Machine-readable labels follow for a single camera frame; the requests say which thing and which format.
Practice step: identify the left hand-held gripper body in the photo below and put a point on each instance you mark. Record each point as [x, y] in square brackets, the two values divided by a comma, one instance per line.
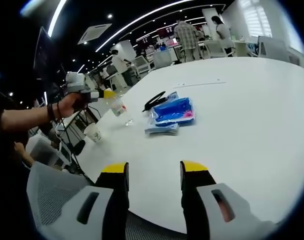
[77, 83]

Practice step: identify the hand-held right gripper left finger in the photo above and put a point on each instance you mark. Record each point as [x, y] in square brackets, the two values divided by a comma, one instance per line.
[114, 200]

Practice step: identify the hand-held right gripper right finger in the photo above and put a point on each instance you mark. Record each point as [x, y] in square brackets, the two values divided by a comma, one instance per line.
[194, 200]

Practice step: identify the clear plastic bottle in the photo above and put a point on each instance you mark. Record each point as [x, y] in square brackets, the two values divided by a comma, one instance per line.
[119, 110]

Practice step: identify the white paper cup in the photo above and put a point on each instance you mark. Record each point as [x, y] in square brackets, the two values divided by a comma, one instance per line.
[94, 133]

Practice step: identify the light blue wipes packet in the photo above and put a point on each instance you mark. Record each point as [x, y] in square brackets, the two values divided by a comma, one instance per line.
[162, 130]

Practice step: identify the blue tissue pack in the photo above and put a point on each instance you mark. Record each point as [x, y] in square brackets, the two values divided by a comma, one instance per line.
[172, 112]

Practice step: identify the person's left hand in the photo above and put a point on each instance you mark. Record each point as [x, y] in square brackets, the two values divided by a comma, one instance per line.
[68, 106]

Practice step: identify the dark wristband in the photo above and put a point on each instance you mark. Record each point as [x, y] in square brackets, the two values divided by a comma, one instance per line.
[52, 112]

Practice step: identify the dark monitor screen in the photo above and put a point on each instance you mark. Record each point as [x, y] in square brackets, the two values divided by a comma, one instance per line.
[42, 55]

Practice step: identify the ceiling air vent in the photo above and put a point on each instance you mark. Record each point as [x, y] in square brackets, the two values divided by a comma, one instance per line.
[94, 33]

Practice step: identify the grey mesh office chair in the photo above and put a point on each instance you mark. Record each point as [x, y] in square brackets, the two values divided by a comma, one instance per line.
[49, 195]

